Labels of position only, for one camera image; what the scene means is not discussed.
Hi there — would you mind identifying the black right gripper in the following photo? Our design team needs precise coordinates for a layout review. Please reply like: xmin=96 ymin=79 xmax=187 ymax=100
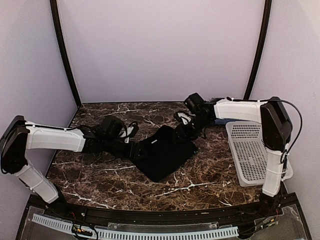
xmin=172 ymin=114 xmax=212 ymax=143

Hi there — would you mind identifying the black garment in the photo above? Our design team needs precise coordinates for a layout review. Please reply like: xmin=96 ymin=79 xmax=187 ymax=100
xmin=132 ymin=125 xmax=198 ymax=183

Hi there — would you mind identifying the blue checkered shirt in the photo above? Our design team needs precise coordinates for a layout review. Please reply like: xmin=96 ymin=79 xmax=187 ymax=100
xmin=212 ymin=118 xmax=235 ymax=125

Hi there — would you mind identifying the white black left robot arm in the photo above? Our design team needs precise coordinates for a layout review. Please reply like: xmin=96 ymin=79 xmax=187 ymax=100
xmin=0 ymin=115 xmax=148 ymax=218

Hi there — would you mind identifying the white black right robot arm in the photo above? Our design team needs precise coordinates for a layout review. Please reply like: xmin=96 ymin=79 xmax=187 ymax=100
xmin=174 ymin=93 xmax=297 ymax=217

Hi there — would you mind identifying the white plastic laundry basket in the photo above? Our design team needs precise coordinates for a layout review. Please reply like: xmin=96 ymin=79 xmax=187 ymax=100
xmin=225 ymin=121 xmax=294 ymax=188

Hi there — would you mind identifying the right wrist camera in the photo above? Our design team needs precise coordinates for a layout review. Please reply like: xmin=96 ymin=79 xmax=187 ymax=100
xmin=173 ymin=110 xmax=194 ymax=125

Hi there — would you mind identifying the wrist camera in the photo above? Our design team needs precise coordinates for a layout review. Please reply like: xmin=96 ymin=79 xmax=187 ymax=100
xmin=118 ymin=121 xmax=139 ymax=144
xmin=173 ymin=110 xmax=194 ymax=125

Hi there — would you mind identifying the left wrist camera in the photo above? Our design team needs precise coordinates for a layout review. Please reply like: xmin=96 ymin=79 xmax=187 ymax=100
xmin=118 ymin=121 xmax=139 ymax=144

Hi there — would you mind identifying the white slotted cable duct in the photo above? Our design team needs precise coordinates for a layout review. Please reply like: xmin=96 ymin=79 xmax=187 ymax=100
xmin=32 ymin=213 xmax=239 ymax=240

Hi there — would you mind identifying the black front table rail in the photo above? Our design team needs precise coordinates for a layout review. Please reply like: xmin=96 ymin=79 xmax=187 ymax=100
xmin=45 ymin=202 xmax=283 ymax=226

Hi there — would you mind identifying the black right corner post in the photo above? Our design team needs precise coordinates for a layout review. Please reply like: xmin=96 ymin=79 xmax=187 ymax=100
xmin=243 ymin=0 xmax=272 ymax=100

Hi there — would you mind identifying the black corner post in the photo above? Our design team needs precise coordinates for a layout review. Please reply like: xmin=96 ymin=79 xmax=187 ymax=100
xmin=49 ymin=0 xmax=82 ymax=108
xmin=243 ymin=0 xmax=272 ymax=100

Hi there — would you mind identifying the black left corner post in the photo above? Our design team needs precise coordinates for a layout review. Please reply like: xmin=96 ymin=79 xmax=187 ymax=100
xmin=49 ymin=0 xmax=82 ymax=108

